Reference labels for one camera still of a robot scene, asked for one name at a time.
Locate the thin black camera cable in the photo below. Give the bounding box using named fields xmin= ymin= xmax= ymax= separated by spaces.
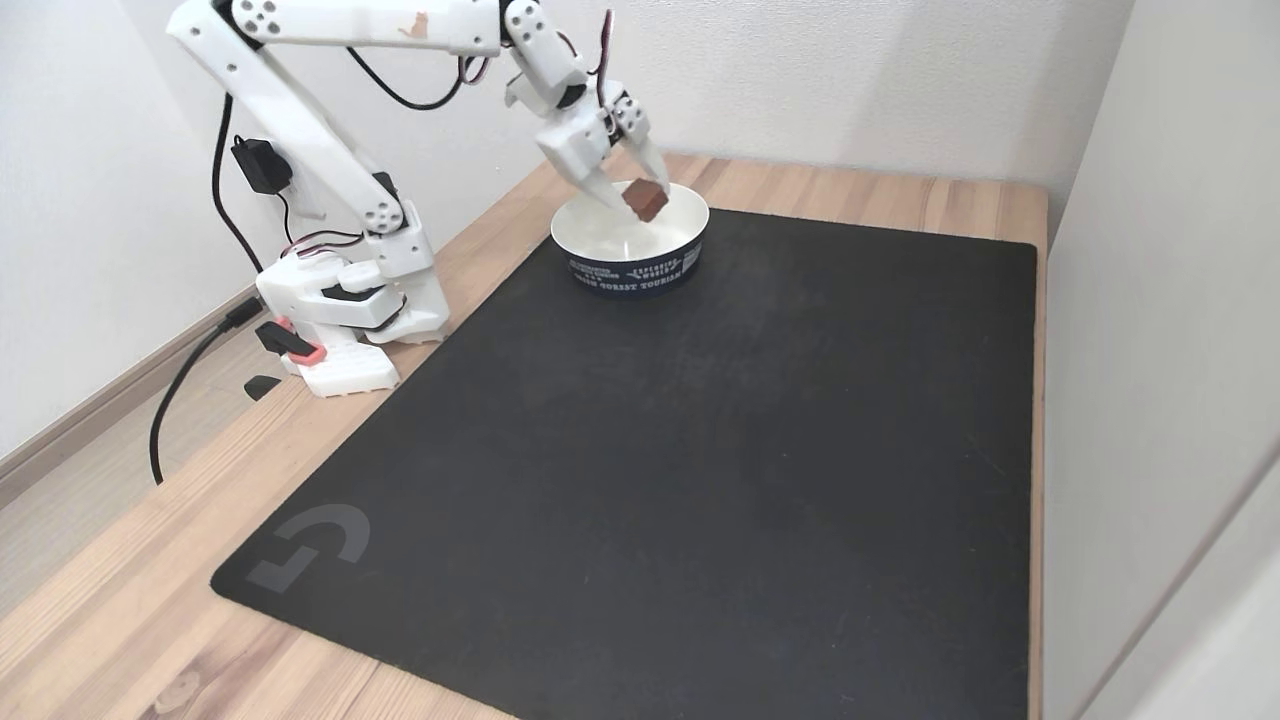
xmin=210 ymin=45 xmax=476 ymax=273

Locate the black power adapter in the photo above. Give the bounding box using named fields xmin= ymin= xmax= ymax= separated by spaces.
xmin=230 ymin=135 xmax=294 ymax=197

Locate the small red brick toy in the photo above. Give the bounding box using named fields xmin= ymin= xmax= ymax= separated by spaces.
xmin=620 ymin=178 xmax=671 ymax=224

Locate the light wooden baseboard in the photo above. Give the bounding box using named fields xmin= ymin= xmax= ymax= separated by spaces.
xmin=0 ymin=285 xmax=263 ymax=506

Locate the white bowl with navy band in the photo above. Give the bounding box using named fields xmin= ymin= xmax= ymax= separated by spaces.
xmin=550 ymin=180 xmax=711 ymax=298

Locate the black and red table clamp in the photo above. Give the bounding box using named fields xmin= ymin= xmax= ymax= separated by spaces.
xmin=243 ymin=315 xmax=327 ymax=403

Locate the thick black power cable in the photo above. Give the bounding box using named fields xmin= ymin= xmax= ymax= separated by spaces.
xmin=148 ymin=297 xmax=266 ymax=486

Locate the black desk mat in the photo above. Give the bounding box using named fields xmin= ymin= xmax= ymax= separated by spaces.
xmin=210 ymin=208 xmax=1039 ymax=720

